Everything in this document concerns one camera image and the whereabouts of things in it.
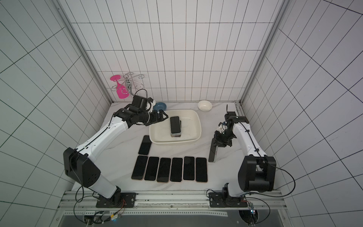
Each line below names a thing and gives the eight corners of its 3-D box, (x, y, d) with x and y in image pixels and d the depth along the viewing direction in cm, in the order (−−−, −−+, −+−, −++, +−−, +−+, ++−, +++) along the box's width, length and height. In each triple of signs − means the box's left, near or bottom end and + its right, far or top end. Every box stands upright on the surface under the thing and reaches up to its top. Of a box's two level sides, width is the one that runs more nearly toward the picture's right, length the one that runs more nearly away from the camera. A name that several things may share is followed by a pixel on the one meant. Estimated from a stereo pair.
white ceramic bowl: (198, 111, 113) (198, 108, 110) (197, 103, 119) (197, 100, 116) (212, 111, 113) (213, 108, 110) (210, 103, 119) (211, 100, 116)
